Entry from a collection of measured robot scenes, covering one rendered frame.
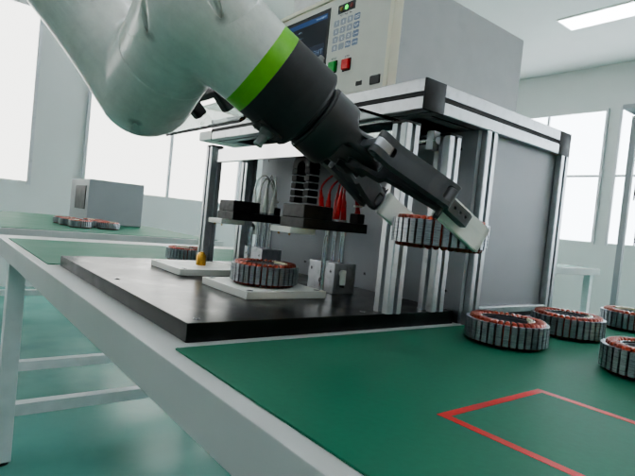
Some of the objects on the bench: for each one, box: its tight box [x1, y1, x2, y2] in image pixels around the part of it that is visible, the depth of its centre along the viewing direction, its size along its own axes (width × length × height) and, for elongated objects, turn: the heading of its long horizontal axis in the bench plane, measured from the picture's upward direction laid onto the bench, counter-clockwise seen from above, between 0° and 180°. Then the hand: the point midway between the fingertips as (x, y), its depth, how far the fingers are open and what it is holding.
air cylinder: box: [244, 246, 282, 261], centre depth 111 cm, size 5×8×6 cm
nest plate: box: [202, 277, 326, 299], centre depth 84 cm, size 15×15×1 cm
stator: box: [464, 310, 551, 352], centre depth 71 cm, size 11×11×4 cm
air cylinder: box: [307, 259, 356, 294], centre depth 92 cm, size 5×8×6 cm
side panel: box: [453, 130, 569, 325], centre depth 92 cm, size 28×3×32 cm
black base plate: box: [60, 256, 454, 343], centre depth 94 cm, size 47×64×2 cm
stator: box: [165, 245, 197, 261], centre depth 140 cm, size 11×11×4 cm
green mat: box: [9, 238, 233, 264], centre depth 158 cm, size 94×61×1 cm
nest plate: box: [151, 260, 231, 277], centre depth 102 cm, size 15×15×1 cm
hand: (437, 228), depth 59 cm, fingers closed on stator, 11 cm apart
